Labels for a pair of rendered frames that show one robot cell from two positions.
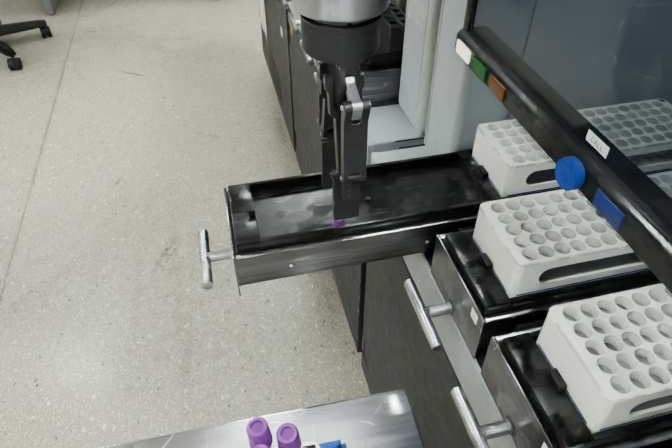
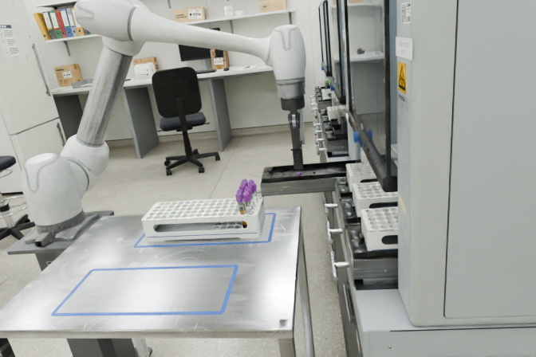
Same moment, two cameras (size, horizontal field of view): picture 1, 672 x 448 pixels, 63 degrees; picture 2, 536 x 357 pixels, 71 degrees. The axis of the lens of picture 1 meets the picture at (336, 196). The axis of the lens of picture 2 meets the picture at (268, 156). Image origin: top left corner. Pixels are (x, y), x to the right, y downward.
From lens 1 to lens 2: 0.71 m
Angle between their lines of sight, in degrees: 28
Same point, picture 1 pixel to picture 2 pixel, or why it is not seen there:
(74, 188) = not seen: hidden behind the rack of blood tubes
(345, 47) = (290, 104)
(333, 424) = (274, 210)
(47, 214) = not seen: hidden behind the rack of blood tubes
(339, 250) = (298, 185)
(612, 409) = (360, 203)
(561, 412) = (350, 212)
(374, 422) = (287, 210)
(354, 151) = (295, 137)
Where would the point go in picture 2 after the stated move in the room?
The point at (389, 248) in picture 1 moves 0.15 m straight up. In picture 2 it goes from (318, 186) to (315, 144)
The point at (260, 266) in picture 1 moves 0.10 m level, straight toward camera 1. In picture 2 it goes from (269, 188) to (266, 202)
